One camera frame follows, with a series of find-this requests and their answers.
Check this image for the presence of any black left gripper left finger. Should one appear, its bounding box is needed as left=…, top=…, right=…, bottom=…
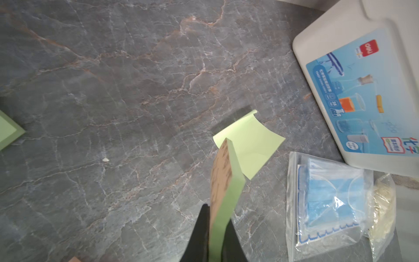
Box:
left=180, top=204, right=210, bottom=262

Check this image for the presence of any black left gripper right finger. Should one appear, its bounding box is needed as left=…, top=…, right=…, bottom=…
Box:
left=222, top=220, right=248, bottom=262

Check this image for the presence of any torn green memo page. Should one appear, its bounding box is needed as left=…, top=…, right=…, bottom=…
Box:
left=213, top=110, right=285, bottom=180

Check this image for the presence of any green memo pad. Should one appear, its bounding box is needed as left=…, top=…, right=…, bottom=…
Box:
left=208, top=139, right=246, bottom=262
left=0, top=111, right=25, bottom=150

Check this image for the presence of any red memo pad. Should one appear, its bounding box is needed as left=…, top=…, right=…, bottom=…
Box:
left=68, top=257, right=81, bottom=262

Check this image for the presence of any bag of blue face masks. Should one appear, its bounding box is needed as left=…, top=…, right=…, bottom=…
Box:
left=286, top=151, right=374, bottom=262

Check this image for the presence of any clear bag with beige contents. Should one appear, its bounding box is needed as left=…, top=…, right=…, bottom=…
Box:
left=368, top=174, right=397, bottom=262

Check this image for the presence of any white box with blue lid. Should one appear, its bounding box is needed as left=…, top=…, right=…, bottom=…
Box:
left=292, top=1, right=419, bottom=178

